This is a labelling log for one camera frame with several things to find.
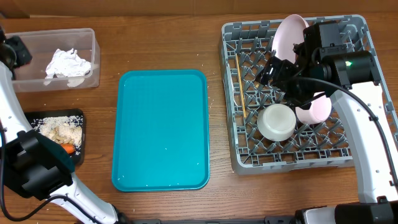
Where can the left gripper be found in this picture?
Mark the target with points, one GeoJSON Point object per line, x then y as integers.
{"type": "Point", "coordinates": [23, 53]}

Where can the black plastic bin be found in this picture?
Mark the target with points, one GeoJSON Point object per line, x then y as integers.
{"type": "Point", "coordinates": [79, 154]}

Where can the white napkin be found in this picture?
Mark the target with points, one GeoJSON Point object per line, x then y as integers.
{"type": "Point", "coordinates": [66, 64]}

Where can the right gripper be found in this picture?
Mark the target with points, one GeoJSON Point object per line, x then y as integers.
{"type": "Point", "coordinates": [282, 69]}

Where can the white bowl with food scraps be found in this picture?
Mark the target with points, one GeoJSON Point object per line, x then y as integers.
{"type": "Point", "coordinates": [276, 122]}

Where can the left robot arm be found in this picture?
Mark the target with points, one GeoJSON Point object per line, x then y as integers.
{"type": "Point", "coordinates": [32, 165]}

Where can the orange carrot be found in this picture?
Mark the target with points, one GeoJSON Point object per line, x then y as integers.
{"type": "Point", "coordinates": [69, 148]}

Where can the pink round plate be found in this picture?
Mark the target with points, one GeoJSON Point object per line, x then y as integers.
{"type": "Point", "coordinates": [288, 33]}

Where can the clear plastic bin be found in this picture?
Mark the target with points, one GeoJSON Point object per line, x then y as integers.
{"type": "Point", "coordinates": [42, 45]}

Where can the grey dishwasher rack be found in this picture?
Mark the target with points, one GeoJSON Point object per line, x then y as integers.
{"type": "Point", "coordinates": [312, 145]}

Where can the spilled rice and scraps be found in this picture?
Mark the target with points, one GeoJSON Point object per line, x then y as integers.
{"type": "Point", "coordinates": [61, 129]}

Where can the pink bowl with food scraps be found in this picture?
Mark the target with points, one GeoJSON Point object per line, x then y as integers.
{"type": "Point", "coordinates": [318, 111]}

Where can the wooden chopstick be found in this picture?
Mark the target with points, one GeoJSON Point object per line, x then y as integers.
{"type": "Point", "coordinates": [240, 85]}

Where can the teal serving tray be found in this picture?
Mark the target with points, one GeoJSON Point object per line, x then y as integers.
{"type": "Point", "coordinates": [162, 138]}

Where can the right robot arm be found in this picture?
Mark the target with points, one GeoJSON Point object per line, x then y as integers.
{"type": "Point", "coordinates": [353, 83]}

